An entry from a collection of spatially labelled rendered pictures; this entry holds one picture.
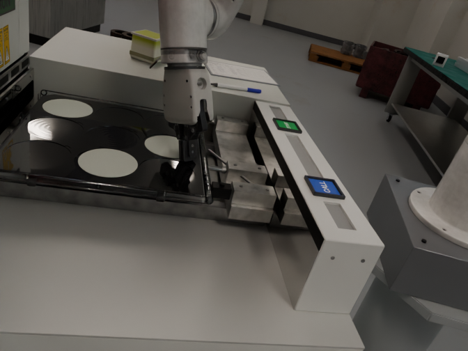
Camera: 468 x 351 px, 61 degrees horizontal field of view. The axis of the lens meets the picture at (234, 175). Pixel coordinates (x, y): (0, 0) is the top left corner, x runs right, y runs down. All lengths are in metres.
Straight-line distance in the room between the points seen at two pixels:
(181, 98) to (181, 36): 0.11
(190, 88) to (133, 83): 0.31
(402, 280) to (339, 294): 0.16
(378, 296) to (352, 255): 0.34
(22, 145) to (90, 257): 0.24
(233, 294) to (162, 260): 0.12
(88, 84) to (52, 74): 0.08
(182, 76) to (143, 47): 0.40
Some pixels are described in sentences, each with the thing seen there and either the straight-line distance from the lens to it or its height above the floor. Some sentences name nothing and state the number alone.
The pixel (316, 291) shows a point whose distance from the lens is 0.63.
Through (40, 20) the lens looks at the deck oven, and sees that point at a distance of 4.73.
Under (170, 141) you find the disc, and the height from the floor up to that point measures 0.90.
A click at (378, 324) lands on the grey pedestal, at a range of 0.95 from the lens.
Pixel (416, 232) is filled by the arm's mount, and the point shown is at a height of 0.92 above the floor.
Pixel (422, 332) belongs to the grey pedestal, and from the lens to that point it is 0.94.
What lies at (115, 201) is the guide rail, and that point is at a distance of 0.75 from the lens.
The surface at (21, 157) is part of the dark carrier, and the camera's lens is 0.74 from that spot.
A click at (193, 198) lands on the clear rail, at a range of 0.67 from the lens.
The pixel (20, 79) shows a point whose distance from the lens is 0.96.
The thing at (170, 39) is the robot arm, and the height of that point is 1.11.
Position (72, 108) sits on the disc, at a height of 0.90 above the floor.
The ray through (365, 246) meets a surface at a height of 0.95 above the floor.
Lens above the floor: 1.26
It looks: 28 degrees down
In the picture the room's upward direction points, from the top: 15 degrees clockwise
